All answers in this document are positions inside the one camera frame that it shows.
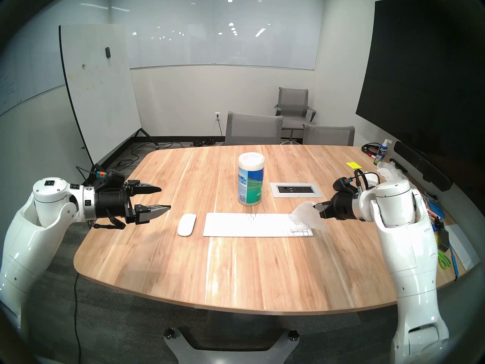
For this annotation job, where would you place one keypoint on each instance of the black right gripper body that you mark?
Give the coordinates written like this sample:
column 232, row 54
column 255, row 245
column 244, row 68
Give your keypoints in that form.
column 343, row 207

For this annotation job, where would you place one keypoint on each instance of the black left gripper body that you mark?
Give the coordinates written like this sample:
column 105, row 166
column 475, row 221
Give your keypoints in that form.
column 110, row 202

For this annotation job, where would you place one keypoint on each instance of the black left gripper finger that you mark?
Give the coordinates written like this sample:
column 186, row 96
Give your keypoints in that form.
column 146, row 189
column 151, row 211

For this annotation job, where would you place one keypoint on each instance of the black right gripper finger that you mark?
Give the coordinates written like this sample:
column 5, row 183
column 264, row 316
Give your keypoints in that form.
column 324, row 206
column 326, row 214

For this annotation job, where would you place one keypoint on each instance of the white disinfecting wipe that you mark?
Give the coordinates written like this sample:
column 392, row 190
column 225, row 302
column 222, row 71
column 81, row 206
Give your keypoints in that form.
column 307, row 217

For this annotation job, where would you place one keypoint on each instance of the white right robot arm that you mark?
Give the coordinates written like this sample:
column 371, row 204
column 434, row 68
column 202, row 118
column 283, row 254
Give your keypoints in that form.
column 409, row 253

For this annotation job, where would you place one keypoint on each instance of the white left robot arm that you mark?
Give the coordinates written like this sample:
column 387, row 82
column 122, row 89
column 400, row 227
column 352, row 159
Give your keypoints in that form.
column 26, row 230

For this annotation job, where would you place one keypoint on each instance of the disinfecting wipes canister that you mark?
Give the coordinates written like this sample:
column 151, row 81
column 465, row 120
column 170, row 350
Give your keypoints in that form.
column 251, row 181

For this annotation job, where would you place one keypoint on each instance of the silver table power outlet box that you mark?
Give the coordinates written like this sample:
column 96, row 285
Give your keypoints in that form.
column 295, row 189

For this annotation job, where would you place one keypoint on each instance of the white power adapter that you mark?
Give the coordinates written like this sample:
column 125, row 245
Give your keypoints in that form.
column 372, row 180

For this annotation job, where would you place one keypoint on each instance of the yellow sticky note pad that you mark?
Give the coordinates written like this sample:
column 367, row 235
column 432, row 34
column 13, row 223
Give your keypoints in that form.
column 353, row 165

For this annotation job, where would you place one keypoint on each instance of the crumpled white tissue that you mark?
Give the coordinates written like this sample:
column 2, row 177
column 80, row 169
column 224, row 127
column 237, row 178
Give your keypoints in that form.
column 392, row 171

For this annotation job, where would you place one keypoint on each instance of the whiteboard cleaner spray bottle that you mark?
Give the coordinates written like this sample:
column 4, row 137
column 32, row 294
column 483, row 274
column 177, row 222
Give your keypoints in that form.
column 382, row 152

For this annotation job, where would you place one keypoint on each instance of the grey mesh office chair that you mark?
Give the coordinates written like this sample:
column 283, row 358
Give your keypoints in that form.
column 252, row 129
column 329, row 135

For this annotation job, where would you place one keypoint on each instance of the white slim keyboard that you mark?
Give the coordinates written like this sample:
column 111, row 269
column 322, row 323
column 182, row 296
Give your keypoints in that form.
column 246, row 225

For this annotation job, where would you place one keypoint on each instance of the black video conference bar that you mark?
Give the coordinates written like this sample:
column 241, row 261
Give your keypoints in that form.
column 424, row 166

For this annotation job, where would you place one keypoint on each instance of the white marker with red label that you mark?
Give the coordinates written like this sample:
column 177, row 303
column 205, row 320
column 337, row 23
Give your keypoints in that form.
column 435, row 214

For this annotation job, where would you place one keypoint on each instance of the blue pouch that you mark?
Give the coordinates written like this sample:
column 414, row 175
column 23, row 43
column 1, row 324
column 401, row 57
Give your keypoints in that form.
column 437, row 208

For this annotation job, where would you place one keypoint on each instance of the black whiteboard eraser block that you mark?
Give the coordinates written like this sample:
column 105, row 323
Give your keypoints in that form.
column 444, row 238

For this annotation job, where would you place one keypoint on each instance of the mobile whiteboard on stand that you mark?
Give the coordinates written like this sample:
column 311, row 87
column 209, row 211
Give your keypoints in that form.
column 98, row 94

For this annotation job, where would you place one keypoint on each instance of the grey office chair with armrests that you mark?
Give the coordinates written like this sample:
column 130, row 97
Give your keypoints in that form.
column 293, row 103

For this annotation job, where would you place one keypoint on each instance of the blue pen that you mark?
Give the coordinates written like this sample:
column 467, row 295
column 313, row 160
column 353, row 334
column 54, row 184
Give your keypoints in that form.
column 453, row 261

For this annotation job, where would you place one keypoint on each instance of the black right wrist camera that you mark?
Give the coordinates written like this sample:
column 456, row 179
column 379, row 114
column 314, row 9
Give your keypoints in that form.
column 343, row 185

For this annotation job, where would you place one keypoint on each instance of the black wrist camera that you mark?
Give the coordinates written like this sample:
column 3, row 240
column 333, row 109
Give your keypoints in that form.
column 343, row 185
column 113, row 176

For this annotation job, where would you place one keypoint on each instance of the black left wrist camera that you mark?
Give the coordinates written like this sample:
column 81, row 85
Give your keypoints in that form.
column 113, row 176

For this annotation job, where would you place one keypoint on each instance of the large black wall screen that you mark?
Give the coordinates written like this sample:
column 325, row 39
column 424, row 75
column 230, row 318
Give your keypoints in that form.
column 416, row 82

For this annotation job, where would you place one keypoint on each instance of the glass wall board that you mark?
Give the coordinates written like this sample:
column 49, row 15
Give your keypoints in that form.
column 227, row 33
column 22, row 75

